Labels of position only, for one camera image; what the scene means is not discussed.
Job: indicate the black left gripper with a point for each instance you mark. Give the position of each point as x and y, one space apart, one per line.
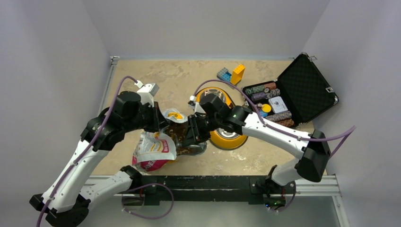
158 120

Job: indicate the black poker chip case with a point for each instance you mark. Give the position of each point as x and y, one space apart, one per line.
305 92

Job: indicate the silver metal food scoop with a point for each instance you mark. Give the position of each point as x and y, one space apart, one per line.
192 150

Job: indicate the white playing card box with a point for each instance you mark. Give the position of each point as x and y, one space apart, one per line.
277 104

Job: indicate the yellow round chip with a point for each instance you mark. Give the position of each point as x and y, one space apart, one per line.
266 108

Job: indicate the toy brick stack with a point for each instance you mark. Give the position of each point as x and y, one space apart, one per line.
234 77

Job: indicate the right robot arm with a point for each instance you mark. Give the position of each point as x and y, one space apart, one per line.
310 150

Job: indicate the pet food bag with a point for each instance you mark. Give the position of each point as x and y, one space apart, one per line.
155 149

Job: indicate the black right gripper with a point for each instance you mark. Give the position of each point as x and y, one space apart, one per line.
194 135

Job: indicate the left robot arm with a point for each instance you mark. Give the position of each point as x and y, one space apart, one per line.
67 203

